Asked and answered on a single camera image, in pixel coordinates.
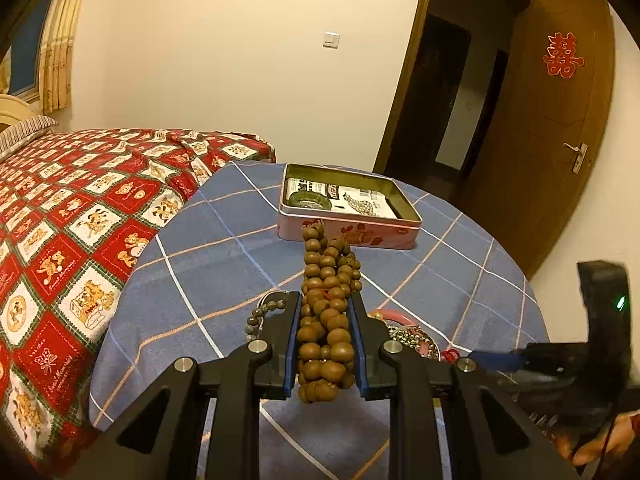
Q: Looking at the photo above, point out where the small gold bead necklace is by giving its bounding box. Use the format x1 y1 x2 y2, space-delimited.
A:
345 195 381 217

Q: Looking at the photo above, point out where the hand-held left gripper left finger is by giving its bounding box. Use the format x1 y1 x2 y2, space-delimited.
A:
75 290 303 480

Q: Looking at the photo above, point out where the brown wooden door frame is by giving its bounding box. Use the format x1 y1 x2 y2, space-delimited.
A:
372 0 531 176

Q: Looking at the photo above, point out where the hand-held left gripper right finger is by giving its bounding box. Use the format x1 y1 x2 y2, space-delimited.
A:
348 291 581 480

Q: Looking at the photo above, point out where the silver metallic bead string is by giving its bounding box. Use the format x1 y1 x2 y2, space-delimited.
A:
387 325 441 361

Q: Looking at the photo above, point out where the dark grey bead bracelet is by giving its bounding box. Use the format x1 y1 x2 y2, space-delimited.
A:
243 292 291 343

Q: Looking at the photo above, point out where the pink metal tin box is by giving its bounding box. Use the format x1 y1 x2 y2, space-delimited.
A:
276 163 422 251

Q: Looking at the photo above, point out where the red paper door decoration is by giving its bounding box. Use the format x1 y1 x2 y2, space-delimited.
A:
542 31 585 79

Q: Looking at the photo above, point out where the brown wooden door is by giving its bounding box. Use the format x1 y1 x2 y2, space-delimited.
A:
457 0 616 281

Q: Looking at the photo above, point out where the person's right hand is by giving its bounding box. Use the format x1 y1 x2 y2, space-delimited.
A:
555 410 640 471

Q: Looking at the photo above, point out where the pink bangle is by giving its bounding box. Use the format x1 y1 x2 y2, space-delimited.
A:
367 308 441 361

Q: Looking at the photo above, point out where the printed paper sheet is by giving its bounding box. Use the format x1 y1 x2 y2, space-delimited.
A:
285 177 396 218

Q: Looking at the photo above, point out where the yellow patterned curtain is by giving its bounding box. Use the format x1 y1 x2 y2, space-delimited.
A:
40 0 93 116

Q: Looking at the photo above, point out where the metal door handle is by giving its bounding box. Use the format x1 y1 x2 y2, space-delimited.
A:
562 142 589 175

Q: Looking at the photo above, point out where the cream bed headboard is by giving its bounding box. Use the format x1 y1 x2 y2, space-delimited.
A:
0 92 36 131

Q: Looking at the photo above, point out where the red printed bed blanket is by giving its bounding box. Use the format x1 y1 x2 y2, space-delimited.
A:
0 127 277 476

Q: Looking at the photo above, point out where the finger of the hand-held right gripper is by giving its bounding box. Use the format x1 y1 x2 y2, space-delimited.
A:
470 349 531 376

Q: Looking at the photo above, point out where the window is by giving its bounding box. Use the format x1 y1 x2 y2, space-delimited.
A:
7 0 56 98

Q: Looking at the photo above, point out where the striped pillow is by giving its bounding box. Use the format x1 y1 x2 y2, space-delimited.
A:
0 115 60 156

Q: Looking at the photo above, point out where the green jade bangle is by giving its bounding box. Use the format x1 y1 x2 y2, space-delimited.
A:
287 185 333 211

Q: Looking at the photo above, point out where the blue checked tablecloth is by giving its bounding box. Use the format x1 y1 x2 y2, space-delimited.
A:
89 160 551 480

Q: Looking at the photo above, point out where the brown wooden bead bracelet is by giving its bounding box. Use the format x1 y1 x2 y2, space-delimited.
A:
296 224 363 405

